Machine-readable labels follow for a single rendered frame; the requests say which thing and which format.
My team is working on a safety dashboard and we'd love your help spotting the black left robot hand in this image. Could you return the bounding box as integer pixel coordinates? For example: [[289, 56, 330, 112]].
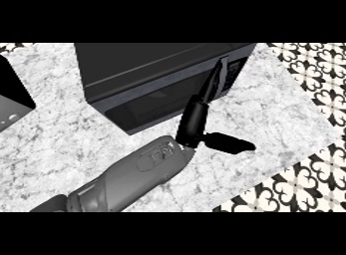
[[173, 59, 258, 155]]

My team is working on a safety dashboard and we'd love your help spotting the dark grey microwave door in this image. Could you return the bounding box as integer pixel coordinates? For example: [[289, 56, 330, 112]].
[[85, 57, 230, 136]]

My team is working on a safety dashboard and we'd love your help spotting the dark grey microwave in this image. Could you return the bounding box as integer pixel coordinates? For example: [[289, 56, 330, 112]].
[[73, 42, 258, 136]]

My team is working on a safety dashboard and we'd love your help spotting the black and grey appliance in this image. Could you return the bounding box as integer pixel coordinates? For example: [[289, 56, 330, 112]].
[[0, 44, 37, 143]]

